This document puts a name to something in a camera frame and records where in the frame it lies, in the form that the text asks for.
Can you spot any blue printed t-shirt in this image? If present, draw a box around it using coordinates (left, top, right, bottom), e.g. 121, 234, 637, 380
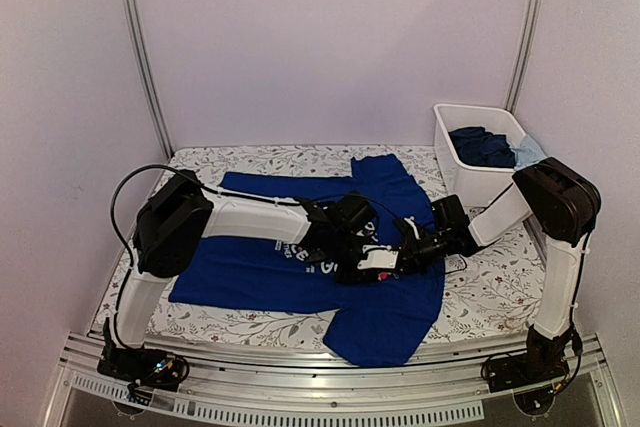
169, 154, 444, 368

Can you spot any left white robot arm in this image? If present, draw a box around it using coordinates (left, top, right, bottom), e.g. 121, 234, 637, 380
97, 169, 400, 393

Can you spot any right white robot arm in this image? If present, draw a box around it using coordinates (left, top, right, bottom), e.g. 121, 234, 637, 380
393, 157, 601, 396

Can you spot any dark navy clothing in bin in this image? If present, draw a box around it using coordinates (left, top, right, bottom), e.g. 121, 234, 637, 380
448, 126, 516, 169

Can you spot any white plastic bin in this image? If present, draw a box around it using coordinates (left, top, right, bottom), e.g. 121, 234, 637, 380
433, 103, 526, 207

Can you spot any floral table cloth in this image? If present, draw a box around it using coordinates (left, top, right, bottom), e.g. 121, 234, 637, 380
89, 144, 557, 348

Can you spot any light blue cloth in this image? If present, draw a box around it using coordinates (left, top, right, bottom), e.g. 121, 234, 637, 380
510, 135, 547, 171

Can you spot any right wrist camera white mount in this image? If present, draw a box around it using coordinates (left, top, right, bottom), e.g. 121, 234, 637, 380
394, 217, 424, 244

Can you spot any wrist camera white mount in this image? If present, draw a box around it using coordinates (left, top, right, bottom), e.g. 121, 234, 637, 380
357, 244, 399, 271
394, 217, 424, 244

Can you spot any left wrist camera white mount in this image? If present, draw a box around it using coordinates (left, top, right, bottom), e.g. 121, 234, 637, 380
357, 244, 399, 271

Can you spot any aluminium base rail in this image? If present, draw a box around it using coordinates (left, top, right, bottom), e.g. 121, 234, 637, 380
43, 333, 627, 426

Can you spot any right aluminium frame post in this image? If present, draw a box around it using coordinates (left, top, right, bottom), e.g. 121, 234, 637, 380
505, 0, 543, 115

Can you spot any aluminium frame post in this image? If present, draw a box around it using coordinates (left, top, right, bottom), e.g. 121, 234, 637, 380
122, 0, 175, 159
505, 0, 543, 115

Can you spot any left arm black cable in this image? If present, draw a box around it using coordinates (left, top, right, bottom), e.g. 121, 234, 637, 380
110, 163, 401, 348

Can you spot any left aluminium frame post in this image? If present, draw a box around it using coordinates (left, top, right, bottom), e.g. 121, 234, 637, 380
122, 0, 175, 159

